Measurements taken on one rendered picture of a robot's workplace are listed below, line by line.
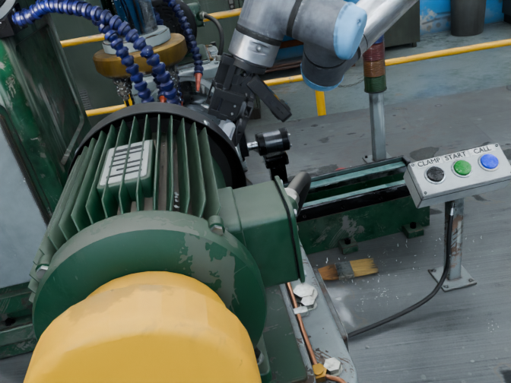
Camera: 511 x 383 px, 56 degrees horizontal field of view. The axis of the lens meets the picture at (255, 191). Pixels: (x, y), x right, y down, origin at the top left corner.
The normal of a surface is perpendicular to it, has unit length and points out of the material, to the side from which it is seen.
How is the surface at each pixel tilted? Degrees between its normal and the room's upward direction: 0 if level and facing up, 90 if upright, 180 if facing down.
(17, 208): 90
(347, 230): 90
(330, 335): 0
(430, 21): 90
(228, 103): 90
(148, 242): 70
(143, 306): 17
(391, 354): 0
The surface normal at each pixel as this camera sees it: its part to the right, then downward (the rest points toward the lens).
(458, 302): -0.17, -0.86
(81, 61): 0.00, 0.49
